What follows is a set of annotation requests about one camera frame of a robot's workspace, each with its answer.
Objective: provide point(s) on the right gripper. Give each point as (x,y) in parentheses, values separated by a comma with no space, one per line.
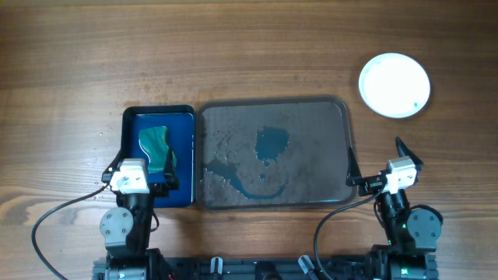
(373,183)

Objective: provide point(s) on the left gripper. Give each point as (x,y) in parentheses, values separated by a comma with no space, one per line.
(159,192)

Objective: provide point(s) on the black water basin tray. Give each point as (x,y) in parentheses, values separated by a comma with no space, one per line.
(180,121)

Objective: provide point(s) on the brown serving tray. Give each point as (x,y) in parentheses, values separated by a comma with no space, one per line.
(272,153)

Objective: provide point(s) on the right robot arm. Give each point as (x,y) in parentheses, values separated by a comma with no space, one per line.
(412,230)

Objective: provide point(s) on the white plate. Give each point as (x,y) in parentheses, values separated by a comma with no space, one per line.
(394,85)

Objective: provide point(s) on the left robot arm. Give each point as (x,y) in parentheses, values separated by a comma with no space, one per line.
(127,227)

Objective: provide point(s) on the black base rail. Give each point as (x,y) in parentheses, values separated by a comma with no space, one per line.
(304,267)

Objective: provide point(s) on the green yellow sponge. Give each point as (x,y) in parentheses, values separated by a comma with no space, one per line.
(153,142)

